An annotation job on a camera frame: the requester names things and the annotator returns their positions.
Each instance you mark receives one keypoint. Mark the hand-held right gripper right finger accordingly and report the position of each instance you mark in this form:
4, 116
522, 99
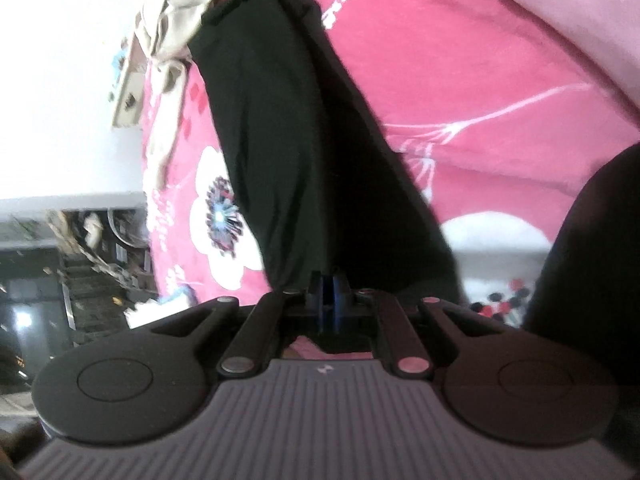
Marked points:
336, 305

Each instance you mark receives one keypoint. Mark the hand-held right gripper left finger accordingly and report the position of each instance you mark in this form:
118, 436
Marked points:
320, 302

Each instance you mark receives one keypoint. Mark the black pants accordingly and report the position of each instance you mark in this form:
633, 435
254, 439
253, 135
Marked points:
300, 135

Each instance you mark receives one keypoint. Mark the dark cluttered shelf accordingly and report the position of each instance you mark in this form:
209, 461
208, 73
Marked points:
75, 270

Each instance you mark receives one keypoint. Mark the pink floral bedsheet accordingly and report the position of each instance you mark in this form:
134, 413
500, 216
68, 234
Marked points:
450, 85

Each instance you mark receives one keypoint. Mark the dark cloth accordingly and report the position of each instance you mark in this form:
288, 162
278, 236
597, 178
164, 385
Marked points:
600, 240

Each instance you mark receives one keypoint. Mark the cardboard box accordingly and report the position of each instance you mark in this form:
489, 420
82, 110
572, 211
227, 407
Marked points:
127, 95

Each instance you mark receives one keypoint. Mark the beige garment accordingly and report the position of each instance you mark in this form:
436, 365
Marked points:
180, 5

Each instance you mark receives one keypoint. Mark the pink grey striped blanket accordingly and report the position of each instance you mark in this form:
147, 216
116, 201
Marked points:
575, 10

